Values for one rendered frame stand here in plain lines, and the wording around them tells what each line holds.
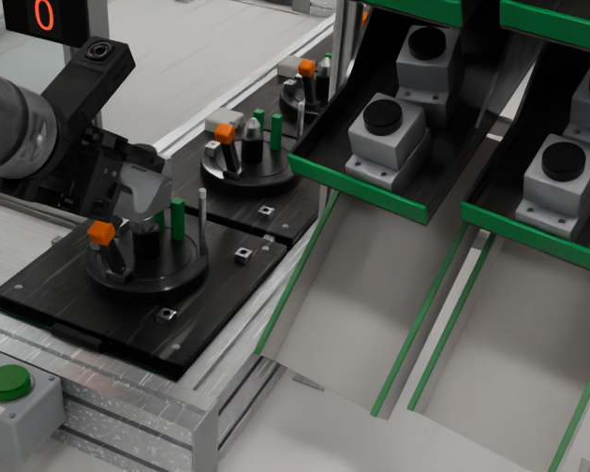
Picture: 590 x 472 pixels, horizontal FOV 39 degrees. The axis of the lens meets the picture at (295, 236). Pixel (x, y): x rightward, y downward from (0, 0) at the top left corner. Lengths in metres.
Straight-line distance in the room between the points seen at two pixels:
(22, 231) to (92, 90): 0.43
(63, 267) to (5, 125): 0.35
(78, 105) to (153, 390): 0.28
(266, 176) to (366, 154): 0.46
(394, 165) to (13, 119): 0.29
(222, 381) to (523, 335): 0.29
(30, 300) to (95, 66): 0.29
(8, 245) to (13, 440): 0.35
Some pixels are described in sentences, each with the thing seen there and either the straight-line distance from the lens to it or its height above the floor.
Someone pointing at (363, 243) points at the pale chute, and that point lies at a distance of 0.82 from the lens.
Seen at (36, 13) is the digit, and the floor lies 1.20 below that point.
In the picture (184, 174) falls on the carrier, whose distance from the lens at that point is 1.15.
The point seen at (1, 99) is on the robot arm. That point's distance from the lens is 0.66.
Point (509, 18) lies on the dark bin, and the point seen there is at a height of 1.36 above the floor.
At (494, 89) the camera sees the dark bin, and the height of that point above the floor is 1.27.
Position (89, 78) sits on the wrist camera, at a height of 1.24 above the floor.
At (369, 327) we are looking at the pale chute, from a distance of 0.79.
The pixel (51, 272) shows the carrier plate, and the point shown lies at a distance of 0.98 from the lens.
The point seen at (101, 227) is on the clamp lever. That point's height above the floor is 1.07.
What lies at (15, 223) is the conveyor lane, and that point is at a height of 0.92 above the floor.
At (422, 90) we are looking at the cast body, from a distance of 0.72.
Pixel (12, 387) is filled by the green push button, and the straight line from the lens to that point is 0.84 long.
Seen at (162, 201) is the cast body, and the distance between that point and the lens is 0.91.
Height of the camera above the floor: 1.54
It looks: 34 degrees down
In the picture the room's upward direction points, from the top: 4 degrees clockwise
